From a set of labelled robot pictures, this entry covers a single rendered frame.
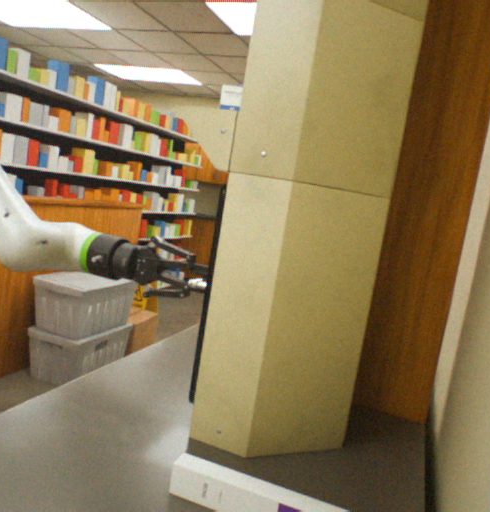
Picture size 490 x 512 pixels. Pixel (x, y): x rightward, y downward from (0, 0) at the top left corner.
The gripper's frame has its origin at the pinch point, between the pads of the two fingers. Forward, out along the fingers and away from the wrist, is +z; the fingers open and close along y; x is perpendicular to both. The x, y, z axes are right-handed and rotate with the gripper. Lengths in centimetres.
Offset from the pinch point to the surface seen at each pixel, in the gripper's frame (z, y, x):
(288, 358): 20.1, -8.3, -7.3
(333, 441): 29.1, -24.3, 2.0
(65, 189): -241, -1, 226
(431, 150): 35, 34, 26
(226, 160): 4.8, 22.7, -11.1
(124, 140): -242, 51, 296
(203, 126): -0.4, 27.8, -11.2
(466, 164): 43, 32, 26
